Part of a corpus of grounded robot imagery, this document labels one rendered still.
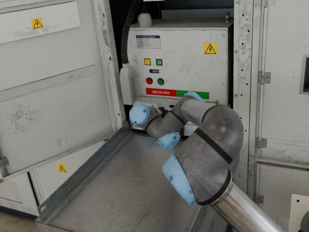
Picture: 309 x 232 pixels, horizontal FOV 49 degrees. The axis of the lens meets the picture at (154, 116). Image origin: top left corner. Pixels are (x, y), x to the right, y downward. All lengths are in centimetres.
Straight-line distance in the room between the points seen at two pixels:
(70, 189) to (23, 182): 112
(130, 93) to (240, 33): 56
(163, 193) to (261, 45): 69
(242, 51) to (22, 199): 189
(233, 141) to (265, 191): 92
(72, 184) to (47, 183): 93
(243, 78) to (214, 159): 72
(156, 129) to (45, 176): 130
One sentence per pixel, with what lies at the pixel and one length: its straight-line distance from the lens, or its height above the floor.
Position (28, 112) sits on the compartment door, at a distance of 162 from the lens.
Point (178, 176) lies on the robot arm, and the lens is 79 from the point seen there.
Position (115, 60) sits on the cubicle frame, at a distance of 169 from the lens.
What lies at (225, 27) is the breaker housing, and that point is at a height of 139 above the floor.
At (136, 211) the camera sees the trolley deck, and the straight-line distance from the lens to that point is 131.
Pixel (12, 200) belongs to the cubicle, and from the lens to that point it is 279.
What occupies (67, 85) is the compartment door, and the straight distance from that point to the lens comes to 165.
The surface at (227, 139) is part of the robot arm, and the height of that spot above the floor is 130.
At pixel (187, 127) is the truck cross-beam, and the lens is 168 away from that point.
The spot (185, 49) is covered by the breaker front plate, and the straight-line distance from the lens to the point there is 154.
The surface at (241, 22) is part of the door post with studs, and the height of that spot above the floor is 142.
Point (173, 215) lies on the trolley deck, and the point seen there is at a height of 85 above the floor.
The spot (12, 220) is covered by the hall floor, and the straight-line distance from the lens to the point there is 286.
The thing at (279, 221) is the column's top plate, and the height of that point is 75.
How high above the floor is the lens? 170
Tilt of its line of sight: 26 degrees down
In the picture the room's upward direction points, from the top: 6 degrees counter-clockwise
